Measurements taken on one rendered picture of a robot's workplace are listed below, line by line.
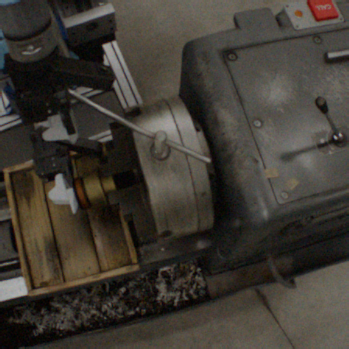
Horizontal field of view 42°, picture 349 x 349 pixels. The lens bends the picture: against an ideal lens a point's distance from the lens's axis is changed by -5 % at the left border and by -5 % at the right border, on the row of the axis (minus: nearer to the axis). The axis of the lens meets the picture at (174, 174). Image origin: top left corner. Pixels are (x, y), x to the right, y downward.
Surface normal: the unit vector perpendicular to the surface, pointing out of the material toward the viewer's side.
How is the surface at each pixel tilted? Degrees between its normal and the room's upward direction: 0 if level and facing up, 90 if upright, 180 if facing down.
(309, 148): 0
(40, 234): 0
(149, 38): 0
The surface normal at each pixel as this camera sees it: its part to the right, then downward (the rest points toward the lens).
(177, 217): 0.25, 0.59
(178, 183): 0.16, 0.18
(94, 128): 0.03, -0.32
